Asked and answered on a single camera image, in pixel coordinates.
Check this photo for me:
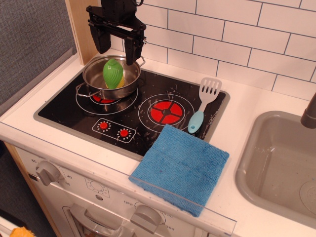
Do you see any green and yellow toy corn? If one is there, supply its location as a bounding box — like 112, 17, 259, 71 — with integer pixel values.
103, 59, 124, 89

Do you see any black toy stove top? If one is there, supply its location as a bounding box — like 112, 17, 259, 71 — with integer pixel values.
33, 67, 231, 161

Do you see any blue microfibre cloth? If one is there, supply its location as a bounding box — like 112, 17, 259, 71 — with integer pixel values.
129, 125, 230, 217

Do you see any stainless steel pot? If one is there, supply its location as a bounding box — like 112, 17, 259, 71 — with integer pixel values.
76, 55, 142, 100

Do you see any right grey oven dial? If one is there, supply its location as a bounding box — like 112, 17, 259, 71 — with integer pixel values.
130, 205, 162, 234

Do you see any orange object at corner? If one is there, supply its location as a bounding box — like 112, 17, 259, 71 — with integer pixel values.
9, 227, 35, 237

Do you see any grey plastic sink basin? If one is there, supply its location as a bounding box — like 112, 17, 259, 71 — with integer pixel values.
236, 111, 316, 228

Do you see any left red stove knob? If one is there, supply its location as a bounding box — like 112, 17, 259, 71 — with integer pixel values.
99, 121, 109, 130

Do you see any grey spatula with blue handle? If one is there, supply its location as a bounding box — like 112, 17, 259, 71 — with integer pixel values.
188, 78, 222, 134

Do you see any grey oven dial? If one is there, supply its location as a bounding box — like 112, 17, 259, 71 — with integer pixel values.
130, 205, 162, 234
36, 161, 61, 186

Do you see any grey oven door handle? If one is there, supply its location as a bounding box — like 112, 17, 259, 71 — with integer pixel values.
69, 204, 136, 237

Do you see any red stove knob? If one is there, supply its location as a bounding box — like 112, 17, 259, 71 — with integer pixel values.
119, 129, 129, 138
99, 121, 109, 130

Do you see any left grey oven dial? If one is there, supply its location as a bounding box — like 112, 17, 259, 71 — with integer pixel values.
36, 161, 61, 186

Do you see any right red stove knob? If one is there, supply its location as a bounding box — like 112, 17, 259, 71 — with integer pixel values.
119, 129, 129, 138

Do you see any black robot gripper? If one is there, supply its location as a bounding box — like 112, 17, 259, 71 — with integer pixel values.
86, 0, 146, 66

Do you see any grey faucet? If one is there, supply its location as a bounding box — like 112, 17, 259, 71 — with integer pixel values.
301, 93, 316, 129

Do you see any light wooden side post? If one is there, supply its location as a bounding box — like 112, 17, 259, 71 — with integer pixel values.
65, 0, 101, 65

